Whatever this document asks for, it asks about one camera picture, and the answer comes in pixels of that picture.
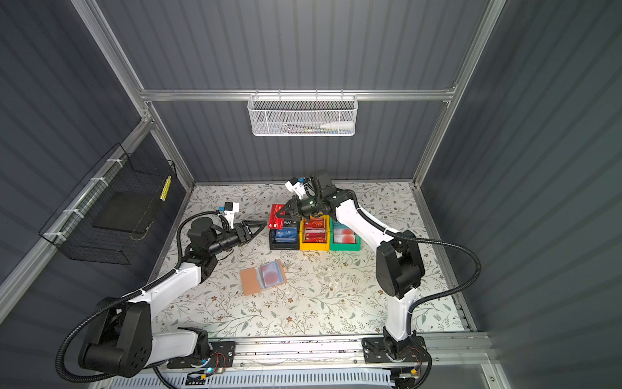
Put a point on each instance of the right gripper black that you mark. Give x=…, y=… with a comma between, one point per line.
x=298, y=208

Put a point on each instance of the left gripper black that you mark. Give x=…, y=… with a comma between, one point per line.
x=240, y=233

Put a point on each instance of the red VIP card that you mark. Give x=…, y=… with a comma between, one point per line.
x=275, y=222

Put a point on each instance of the white red circle card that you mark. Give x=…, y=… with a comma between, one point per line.
x=272, y=274

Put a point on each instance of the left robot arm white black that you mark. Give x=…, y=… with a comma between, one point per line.
x=119, y=338

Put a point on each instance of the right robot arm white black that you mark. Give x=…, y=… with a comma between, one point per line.
x=399, y=266

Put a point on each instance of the yellow plastic bin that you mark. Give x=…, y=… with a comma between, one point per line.
x=315, y=234

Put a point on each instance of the green plastic bin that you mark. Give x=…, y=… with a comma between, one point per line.
x=342, y=238

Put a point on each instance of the white marker in basket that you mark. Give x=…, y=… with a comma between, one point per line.
x=338, y=127

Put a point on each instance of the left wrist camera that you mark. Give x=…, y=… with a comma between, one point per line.
x=228, y=211

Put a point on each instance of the white wire basket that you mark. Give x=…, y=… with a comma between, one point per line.
x=299, y=117

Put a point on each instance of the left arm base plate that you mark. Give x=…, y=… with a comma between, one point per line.
x=218, y=354

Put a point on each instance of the black wire basket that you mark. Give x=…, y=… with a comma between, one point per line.
x=110, y=218

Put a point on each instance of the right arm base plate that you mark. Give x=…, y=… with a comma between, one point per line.
x=386, y=350

